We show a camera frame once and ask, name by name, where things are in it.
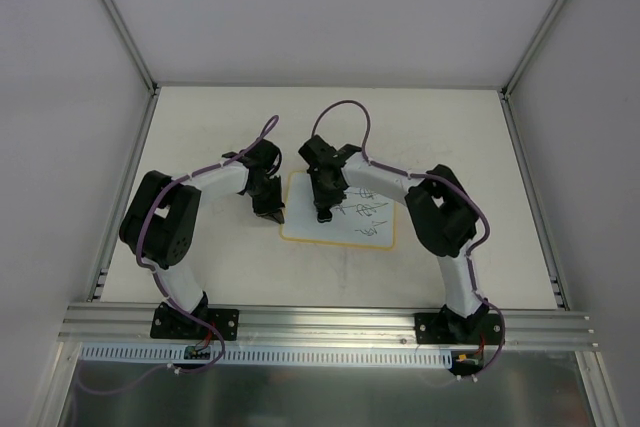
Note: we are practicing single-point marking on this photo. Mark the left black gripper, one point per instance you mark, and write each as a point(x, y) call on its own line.
point(268, 203)

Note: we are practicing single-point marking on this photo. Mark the white slotted cable duct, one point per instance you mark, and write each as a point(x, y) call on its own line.
point(412, 357)

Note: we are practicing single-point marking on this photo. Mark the yellow framed small whiteboard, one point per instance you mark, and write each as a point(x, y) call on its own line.
point(363, 219)

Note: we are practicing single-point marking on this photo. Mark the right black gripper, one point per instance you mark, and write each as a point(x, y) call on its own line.
point(324, 199)

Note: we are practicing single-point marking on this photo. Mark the aluminium mounting rail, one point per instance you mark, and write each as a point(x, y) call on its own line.
point(525, 330)

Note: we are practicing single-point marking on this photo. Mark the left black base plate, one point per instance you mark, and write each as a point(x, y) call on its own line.
point(169, 324)

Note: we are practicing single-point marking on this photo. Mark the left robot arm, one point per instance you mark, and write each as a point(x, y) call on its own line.
point(159, 224)

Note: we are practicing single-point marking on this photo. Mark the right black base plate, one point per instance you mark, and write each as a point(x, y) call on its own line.
point(435, 328)

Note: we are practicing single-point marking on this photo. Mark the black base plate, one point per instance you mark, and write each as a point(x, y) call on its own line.
point(169, 324)
point(435, 328)

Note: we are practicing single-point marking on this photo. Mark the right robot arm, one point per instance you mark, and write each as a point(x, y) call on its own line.
point(442, 214)

